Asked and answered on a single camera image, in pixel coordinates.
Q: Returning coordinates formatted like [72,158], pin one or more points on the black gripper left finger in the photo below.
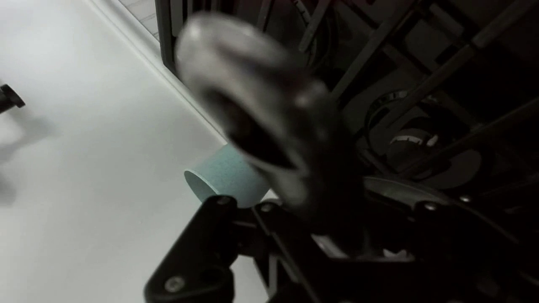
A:
[195,259]

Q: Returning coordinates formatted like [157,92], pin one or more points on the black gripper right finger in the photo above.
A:
[465,254]

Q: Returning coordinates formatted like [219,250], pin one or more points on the teal plastic cup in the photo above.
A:
[224,178]

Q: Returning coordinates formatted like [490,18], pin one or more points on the black gas stove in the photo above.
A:
[448,85]

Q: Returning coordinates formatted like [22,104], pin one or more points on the small black object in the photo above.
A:
[8,97]

